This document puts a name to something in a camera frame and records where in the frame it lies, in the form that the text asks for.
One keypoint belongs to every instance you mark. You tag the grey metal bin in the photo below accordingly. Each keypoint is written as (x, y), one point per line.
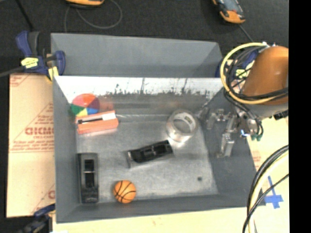
(155, 173)

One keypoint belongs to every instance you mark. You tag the multicoloured ball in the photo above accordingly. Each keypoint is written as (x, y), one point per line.
(85, 104)

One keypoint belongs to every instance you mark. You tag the red-brown flat block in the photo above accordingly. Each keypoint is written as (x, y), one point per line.
(97, 125)

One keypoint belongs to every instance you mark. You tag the brown cardboard board, red print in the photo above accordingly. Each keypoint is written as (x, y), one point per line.
(29, 139)

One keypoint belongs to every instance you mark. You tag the black cylinder on white bracket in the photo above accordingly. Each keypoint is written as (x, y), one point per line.
(281, 115)

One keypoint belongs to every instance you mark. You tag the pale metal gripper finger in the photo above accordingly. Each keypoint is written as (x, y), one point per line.
(227, 143)
(218, 118)

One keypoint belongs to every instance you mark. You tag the orange toy basketball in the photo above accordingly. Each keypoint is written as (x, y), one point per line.
(124, 191)

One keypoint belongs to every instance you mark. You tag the clear glass cup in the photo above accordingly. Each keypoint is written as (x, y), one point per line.
(181, 127)

